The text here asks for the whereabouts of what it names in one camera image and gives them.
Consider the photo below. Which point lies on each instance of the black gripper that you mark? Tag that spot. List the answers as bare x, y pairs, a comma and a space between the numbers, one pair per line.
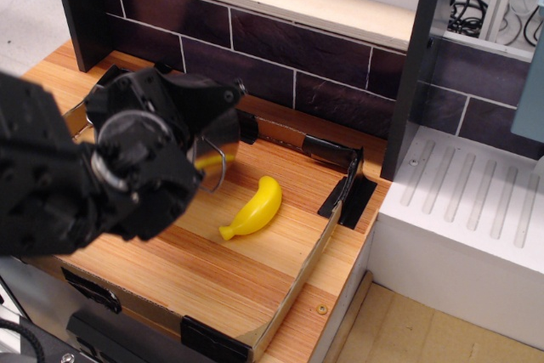
146, 122

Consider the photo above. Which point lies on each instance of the stainless steel pot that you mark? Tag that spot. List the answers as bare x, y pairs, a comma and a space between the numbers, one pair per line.
212, 152

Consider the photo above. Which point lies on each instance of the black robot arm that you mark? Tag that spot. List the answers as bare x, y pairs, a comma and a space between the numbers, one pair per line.
51, 199

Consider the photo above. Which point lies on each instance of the cardboard fence with black tape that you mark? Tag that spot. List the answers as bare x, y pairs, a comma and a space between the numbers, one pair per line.
261, 289

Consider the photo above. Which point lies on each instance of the yellow toy banana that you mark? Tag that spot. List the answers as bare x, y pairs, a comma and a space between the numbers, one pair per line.
258, 212

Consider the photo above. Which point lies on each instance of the dark brick backsplash shelf unit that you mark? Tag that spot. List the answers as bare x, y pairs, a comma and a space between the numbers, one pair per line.
355, 63

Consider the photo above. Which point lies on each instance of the brass screw in table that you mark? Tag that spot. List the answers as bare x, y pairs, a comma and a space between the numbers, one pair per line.
321, 309

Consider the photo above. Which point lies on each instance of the white toy sink drainboard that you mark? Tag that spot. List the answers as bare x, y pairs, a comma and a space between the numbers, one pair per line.
461, 231

